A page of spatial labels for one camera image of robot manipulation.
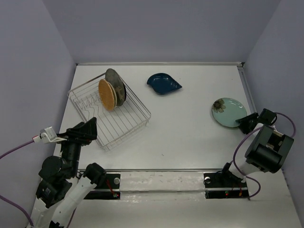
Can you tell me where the dark blue leaf plate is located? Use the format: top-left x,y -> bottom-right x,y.
146,73 -> 182,95

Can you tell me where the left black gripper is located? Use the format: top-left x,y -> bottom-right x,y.
56,115 -> 99,175

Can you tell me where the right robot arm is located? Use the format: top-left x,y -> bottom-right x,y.
218,109 -> 296,186

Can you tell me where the teal flower plate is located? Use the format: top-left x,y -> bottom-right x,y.
211,97 -> 247,128

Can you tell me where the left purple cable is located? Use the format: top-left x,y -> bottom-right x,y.
0,140 -> 74,228

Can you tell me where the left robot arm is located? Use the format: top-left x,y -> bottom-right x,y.
28,117 -> 106,228

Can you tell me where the cream plate with black spot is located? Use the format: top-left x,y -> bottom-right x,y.
108,83 -> 117,109

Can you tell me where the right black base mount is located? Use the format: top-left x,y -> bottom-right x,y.
204,171 -> 249,199

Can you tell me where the orange woven round plate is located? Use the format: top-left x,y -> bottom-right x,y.
98,79 -> 114,111

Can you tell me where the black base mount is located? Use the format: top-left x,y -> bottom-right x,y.
84,172 -> 121,200
204,171 -> 249,199

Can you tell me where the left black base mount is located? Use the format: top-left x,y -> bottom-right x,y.
84,172 -> 121,200

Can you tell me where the metal wire dish rack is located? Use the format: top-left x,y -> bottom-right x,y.
68,72 -> 151,150

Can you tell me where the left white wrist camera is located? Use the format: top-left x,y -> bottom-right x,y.
32,126 -> 67,144

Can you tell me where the grey reindeer plate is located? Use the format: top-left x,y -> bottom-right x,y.
105,68 -> 126,106

